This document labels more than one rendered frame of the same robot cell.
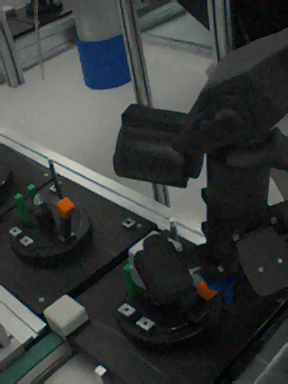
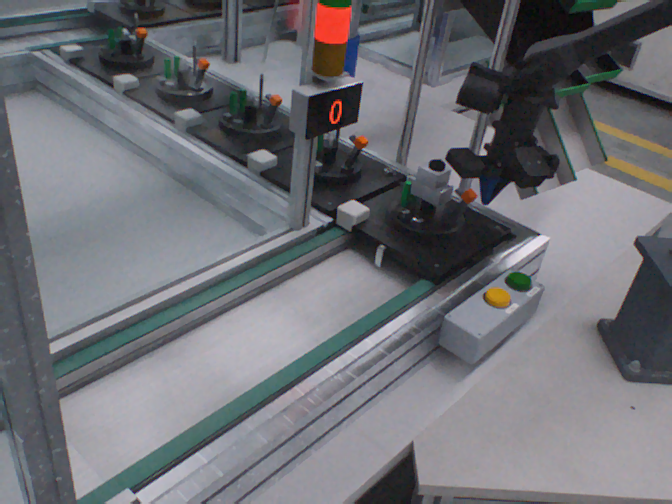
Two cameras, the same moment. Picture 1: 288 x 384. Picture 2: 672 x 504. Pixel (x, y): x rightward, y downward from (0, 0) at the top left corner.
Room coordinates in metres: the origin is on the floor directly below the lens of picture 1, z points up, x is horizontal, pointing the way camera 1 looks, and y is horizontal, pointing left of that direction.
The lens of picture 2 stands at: (-0.55, 0.39, 1.62)
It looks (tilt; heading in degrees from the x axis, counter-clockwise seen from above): 35 degrees down; 347
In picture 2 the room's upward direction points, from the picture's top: 8 degrees clockwise
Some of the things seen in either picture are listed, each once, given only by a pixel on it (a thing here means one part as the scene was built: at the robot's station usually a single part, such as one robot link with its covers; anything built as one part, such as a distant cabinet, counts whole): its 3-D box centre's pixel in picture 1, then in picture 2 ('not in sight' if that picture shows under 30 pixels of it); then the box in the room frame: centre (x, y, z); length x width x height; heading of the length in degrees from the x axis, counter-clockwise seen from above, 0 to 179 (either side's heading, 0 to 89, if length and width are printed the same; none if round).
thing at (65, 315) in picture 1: (67, 318); (352, 216); (0.49, 0.13, 0.97); 0.05 x 0.05 x 0.04; 39
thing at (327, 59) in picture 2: not in sight; (329, 55); (0.44, 0.22, 1.28); 0.05 x 0.05 x 0.05
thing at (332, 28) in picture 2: not in sight; (332, 21); (0.44, 0.22, 1.33); 0.05 x 0.05 x 0.05
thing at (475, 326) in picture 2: not in sight; (492, 313); (0.25, -0.07, 0.93); 0.21 x 0.07 x 0.06; 129
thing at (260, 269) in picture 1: (269, 260); (530, 163); (0.32, -0.10, 1.17); 0.07 x 0.07 x 0.06; 16
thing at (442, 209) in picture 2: (168, 305); (425, 217); (0.47, 0.00, 0.98); 0.14 x 0.14 x 0.02
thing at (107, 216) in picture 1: (43, 215); (329, 150); (0.67, 0.16, 1.01); 0.24 x 0.24 x 0.13; 39
